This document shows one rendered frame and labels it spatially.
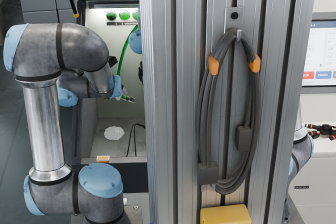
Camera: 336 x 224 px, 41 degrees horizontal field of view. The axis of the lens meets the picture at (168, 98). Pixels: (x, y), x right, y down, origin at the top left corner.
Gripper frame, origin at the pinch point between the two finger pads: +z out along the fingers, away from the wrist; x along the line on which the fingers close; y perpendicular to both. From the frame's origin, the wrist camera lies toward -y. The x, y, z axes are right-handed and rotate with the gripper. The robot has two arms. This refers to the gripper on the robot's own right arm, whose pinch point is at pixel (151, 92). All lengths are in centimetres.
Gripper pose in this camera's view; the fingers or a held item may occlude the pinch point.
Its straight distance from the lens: 173.3
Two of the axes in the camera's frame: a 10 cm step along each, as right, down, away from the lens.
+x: 10.0, -0.2, 0.1
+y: 0.2, 4.9, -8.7
